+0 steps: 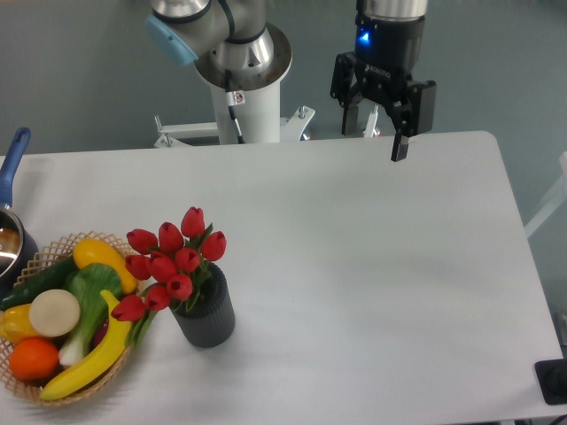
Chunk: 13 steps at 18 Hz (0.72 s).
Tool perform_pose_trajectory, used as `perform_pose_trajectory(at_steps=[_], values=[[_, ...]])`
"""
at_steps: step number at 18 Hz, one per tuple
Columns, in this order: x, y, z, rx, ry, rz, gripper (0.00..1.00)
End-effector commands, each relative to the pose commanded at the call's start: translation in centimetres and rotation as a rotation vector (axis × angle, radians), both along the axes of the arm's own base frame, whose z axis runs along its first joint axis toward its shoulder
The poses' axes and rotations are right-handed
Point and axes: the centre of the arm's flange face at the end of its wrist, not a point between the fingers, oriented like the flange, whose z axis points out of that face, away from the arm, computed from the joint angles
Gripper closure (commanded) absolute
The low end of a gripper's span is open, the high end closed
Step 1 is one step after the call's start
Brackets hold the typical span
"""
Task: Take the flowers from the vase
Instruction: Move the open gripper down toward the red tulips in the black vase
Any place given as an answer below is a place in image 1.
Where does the yellow plastic banana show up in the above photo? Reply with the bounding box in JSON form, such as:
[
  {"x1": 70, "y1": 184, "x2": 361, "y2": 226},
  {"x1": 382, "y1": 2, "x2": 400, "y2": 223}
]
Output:
[{"x1": 40, "y1": 290, "x2": 132, "y2": 402}]

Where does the red tulip bouquet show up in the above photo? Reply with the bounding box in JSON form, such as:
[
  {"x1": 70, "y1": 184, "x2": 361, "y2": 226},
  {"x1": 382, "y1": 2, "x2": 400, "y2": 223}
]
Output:
[{"x1": 112, "y1": 206, "x2": 227, "y2": 347}]

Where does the orange plastic orange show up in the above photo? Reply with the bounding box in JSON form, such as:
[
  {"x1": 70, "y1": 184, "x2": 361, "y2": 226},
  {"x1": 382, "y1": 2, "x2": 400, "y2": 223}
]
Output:
[{"x1": 9, "y1": 337, "x2": 59, "y2": 381}]

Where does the woven wicker basket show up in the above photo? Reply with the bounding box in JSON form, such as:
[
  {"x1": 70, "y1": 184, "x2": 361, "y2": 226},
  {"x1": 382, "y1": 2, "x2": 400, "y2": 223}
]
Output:
[{"x1": 1, "y1": 231, "x2": 136, "y2": 407}]

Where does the blue handled saucepan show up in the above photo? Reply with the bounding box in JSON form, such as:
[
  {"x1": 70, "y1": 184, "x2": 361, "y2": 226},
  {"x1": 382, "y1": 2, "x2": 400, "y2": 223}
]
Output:
[{"x1": 1, "y1": 127, "x2": 38, "y2": 298}]

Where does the green cucumber toy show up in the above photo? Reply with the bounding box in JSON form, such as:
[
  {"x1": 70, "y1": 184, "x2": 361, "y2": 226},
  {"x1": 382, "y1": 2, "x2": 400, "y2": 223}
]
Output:
[{"x1": 1, "y1": 257, "x2": 78, "y2": 312}]

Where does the yellow bell pepper toy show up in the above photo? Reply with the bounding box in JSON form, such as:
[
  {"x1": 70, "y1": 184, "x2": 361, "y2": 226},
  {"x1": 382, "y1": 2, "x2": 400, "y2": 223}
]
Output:
[{"x1": 1, "y1": 304, "x2": 40, "y2": 344}]

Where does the green bok choy toy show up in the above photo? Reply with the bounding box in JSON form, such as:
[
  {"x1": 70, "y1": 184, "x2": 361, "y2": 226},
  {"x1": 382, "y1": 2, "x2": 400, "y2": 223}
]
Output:
[{"x1": 59, "y1": 263, "x2": 122, "y2": 368}]

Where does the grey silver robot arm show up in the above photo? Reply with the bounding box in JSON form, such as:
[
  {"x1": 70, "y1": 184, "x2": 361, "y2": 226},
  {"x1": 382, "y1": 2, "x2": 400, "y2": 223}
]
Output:
[{"x1": 145, "y1": 1, "x2": 437, "y2": 161}]

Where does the black device at table edge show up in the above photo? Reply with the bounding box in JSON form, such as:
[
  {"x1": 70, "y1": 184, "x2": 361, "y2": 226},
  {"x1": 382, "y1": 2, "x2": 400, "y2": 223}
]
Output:
[{"x1": 534, "y1": 359, "x2": 566, "y2": 406}]

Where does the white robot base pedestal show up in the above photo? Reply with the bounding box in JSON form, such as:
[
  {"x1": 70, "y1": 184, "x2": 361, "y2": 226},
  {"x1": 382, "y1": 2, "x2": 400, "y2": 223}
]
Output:
[{"x1": 154, "y1": 82, "x2": 315, "y2": 148}]

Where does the dark grey ribbed vase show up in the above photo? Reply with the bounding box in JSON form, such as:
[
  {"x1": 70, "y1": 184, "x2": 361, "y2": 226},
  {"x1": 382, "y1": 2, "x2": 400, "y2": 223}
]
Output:
[{"x1": 170, "y1": 264, "x2": 236, "y2": 348}]

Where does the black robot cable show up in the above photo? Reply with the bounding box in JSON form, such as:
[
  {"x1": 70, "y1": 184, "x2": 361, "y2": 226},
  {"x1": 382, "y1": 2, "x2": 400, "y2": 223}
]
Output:
[{"x1": 223, "y1": 69, "x2": 246, "y2": 145}]

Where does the yellow squash toy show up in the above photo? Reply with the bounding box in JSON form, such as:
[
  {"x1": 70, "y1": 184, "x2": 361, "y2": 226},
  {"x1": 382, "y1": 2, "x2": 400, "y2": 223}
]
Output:
[{"x1": 73, "y1": 238, "x2": 138, "y2": 295}]

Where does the beige round disc toy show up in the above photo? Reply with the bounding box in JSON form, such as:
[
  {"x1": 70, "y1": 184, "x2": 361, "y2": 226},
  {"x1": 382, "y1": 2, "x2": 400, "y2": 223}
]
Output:
[{"x1": 28, "y1": 290, "x2": 81, "y2": 337}]

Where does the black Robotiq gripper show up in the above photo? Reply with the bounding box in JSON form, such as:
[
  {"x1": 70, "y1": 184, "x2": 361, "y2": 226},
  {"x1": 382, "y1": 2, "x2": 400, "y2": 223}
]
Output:
[{"x1": 330, "y1": 12, "x2": 437, "y2": 162}]

